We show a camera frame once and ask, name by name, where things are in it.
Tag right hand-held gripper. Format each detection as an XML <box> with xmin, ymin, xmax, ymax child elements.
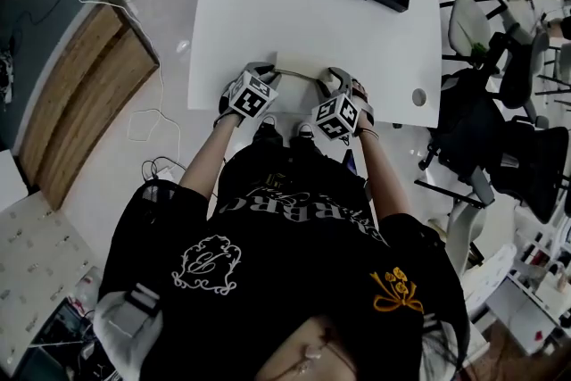
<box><xmin>310</xmin><ymin>65</ymin><xmax>375</xmax><ymax>143</ymax></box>

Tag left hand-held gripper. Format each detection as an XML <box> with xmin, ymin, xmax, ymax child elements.
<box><xmin>217</xmin><ymin>61</ymin><xmax>283</xmax><ymax>120</ymax></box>

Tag person's right forearm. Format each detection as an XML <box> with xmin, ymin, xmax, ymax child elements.
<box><xmin>356</xmin><ymin>127</ymin><xmax>414</xmax><ymax>228</ymax></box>

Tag person's left forearm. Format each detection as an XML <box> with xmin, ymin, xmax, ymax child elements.
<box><xmin>177</xmin><ymin>113</ymin><xmax>237</xmax><ymax>211</ymax></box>

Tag person's right hand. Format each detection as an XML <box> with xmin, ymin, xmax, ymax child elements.
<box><xmin>350</xmin><ymin>78</ymin><xmax>369</xmax><ymax>108</ymax></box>

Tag person's left shoe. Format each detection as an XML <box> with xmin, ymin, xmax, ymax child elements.
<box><xmin>257</xmin><ymin>113</ymin><xmax>280</xmax><ymax>135</ymax></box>

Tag person's shoe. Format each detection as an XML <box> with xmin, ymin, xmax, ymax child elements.
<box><xmin>257</xmin><ymin>113</ymin><xmax>280</xmax><ymax>135</ymax></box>
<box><xmin>294</xmin><ymin>122</ymin><xmax>317</xmax><ymax>142</ymax></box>

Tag person's right shoe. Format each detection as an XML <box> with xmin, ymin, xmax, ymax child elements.
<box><xmin>294</xmin><ymin>122</ymin><xmax>317</xmax><ymax>142</ymax></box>

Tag person's black trousers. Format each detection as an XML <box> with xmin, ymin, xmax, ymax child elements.
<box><xmin>252</xmin><ymin>124</ymin><xmax>327</xmax><ymax>162</ymax></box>

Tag light grey office chair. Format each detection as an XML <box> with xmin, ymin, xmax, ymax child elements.
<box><xmin>445</xmin><ymin>191</ymin><xmax>487</xmax><ymax>277</ymax></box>
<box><xmin>440</xmin><ymin>0</ymin><xmax>509</xmax><ymax>68</ymax></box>

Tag person's black printed t-shirt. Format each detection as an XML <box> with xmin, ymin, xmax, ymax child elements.
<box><xmin>97</xmin><ymin>145</ymin><xmax>469</xmax><ymax>381</ymax></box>

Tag black mesh office chair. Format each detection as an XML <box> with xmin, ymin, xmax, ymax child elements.
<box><xmin>488</xmin><ymin>21</ymin><xmax>552</xmax><ymax>126</ymax></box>
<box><xmin>414</xmin><ymin>70</ymin><xmax>571</xmax><ymax>224</ymax></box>

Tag wooden floor platform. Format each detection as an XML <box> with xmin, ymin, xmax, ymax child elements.
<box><xmin>17</xmin><ymin>0</ymin><xmax>161</xmax><ymax>211</ymax></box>

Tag white patterned paper sheet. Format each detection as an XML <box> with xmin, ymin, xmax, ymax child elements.
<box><xmin>461</xmin><ymin>243</ymin><xmax>518</xmax><ymax>318</ymax></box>

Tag person's neck and chest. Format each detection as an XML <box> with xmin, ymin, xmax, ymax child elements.
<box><xmin>258</xmin><ymin>316</ymin><xmax>358</xmax><ymax>381</ymax></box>

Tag white storage box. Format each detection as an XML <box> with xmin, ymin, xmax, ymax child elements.
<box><xmin>0</xmin><ymin>149</ymin><xmax>30</xmax><ymax>215</ymax></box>

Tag white latched locker block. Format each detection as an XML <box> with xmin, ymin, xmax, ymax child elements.
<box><xmin>0</xmin><ymin>191</ymin><xmax>106</xmax><ymax>371</ymax></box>

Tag dark equipment crate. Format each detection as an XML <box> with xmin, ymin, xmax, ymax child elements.
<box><xmin>17</xmin><ymin>294</ymin><xmax>121</xmax><ymax>381</ymax></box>

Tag white power cable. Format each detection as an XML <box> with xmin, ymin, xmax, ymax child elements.
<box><xmin>73</xmin><ymin>0</ymin><xmax>184</xmax><ymax>144</ymax></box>

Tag black cable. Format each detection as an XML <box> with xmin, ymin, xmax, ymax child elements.
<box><xmin>141</xmin><ymin>155</ymin><xmax>188</xmax><ymax>182</ymax></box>

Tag thin pendant necklace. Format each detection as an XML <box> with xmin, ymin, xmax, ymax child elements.
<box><xmin>285</xmin><ymin>325</ymin><xmax>353</xmax><ymax>381</ymax></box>

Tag grey padded shoulder strap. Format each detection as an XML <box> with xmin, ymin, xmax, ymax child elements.
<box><xmin>91</xmin><ymin>280</ymin><xmax>166</xmax><ymax>381</ymax></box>

